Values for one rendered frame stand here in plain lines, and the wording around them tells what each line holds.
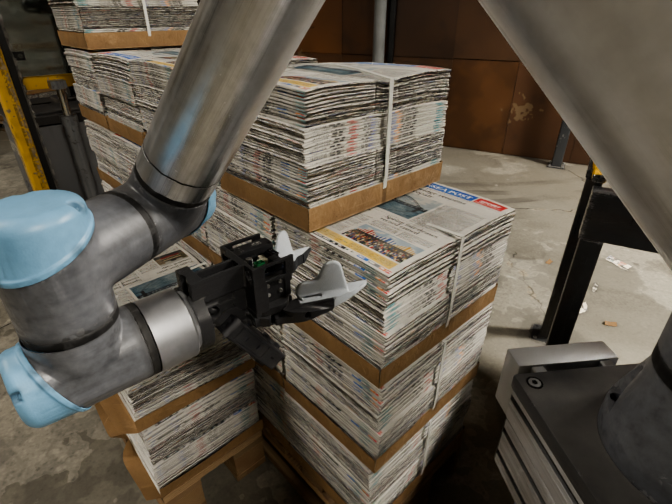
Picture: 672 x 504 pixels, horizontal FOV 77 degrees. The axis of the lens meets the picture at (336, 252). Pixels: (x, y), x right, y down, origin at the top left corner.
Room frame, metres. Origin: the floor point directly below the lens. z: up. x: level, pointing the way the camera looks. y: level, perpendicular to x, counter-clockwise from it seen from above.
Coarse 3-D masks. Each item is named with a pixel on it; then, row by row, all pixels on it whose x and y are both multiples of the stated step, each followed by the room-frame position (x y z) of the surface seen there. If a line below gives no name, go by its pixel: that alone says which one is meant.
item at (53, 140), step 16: (0, 112) 2.03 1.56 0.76; (48, 112) 1.86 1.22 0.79; (80, 112) 1.91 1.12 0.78; (48, 128) 1.82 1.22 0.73; (80, 128) 1.91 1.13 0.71; (48, 144) 1.81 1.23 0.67; (64, 144) 1.85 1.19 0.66; (64, 160) 1.84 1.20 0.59; (96, 160) 1.92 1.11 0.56; (64, 176) 1.82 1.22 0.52; (96, 176) 1.91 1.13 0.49; (80, 192) 1.85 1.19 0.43
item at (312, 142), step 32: (288, 96) 0.67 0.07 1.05; (320, 96) 0.66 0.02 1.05; (352, 96) 0.70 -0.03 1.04; (256, 128) 0.72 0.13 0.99; (288, 128) 0.66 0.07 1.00; (320, 128) 0.66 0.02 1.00; (352, 128) 0.70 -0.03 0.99; (256, 160) 0.73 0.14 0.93; (288, 160) 0.66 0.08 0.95; (320, 160) 0.65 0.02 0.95; (352, 160) 0.70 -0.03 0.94; (288, 192) 0.66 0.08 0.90; (320, 192) 0.65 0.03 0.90; (352, 192) 0.70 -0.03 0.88
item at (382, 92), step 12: (324, 72) 0.86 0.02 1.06; (336, 72) 0.87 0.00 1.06; (348, 72) 0.87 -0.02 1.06; (384, 84) 0.76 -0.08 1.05; (396, 84) 0.79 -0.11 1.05; (384, 96) 0.76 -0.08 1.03; (396, 96) 0.78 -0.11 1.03; (384, 108) 0.76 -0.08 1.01; (384, 120) 0.76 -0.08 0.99; (396, 120) 0.78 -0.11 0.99; (384, 132) 0.76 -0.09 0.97; (396, 132) 0.78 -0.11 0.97; (384, 144) 0.76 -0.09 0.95; (396, 144) 0.78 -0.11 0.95; (384, 156) 0.76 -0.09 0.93; (396, 156) 0.78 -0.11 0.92; (384, 168) 0.76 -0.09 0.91
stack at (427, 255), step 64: (448, 192) 0.84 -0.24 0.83; (320, 256) 0.62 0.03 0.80; (384, 256) 0.56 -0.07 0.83; (448, 256) 0.62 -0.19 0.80; (320, 320) 0.62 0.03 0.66; (384, 320) 0.52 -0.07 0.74; (448, 320) 0.63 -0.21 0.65; (256, 384) 0.81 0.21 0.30; (320, 384) 0.63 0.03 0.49; (448, 384) 0.67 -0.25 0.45; (320, 448) 0.62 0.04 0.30; (384, 448) 0.52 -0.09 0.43
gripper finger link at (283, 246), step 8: (280, 232) 0.49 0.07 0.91; (280, 240) 0.49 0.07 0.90; (288, 240) 0.50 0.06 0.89; (280, 248) 0.48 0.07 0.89; (288, 248) 0.50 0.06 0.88; (304, 248) 0.53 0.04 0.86; (280, 256) 0.48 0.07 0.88; (296, 256) 0.50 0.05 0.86; (304, 256) 0.51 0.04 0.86; (296, 264) 0.50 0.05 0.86
